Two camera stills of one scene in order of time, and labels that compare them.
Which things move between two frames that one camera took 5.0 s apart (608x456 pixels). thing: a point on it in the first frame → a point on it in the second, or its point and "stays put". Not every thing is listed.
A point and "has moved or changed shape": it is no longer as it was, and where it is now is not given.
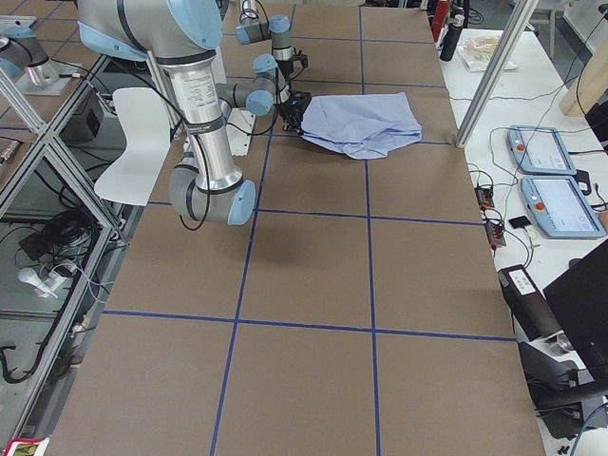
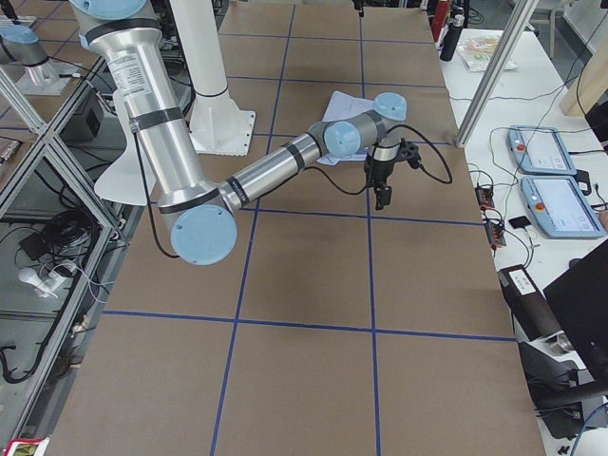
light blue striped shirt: x=363 y=124 has moved or changed shape
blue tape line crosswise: x=312 y=326 stays put
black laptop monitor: x=580 y=298 stays put
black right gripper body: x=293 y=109 → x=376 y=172
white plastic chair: x=132 y=177 stays put
